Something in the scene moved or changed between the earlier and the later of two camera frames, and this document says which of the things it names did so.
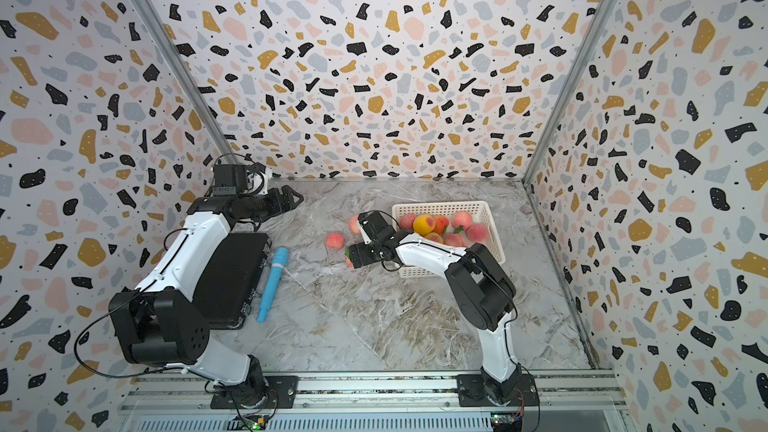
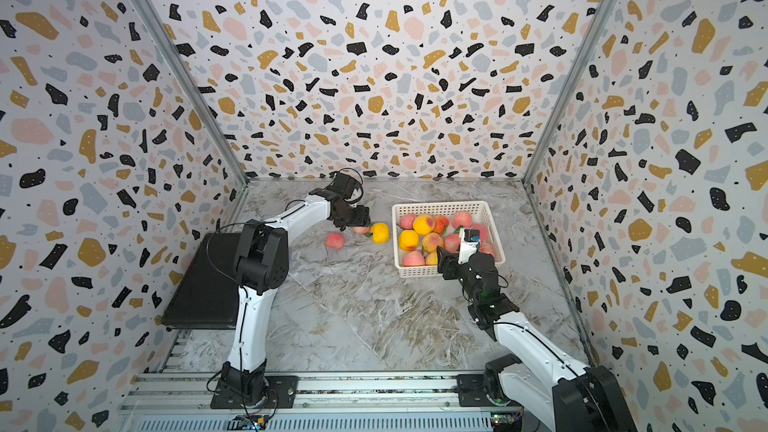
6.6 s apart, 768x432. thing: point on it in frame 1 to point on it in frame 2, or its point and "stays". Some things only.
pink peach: [461, 220] stays
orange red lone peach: [440, 223] stays
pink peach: [406, 221] stays
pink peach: [335, 240] stays
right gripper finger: [357, 255] to [446, 263]
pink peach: [455, 240] stays
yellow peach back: [423, 224] stays
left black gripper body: [260, 207] to [354, 216]
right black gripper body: [371, 253] to [464, 275]
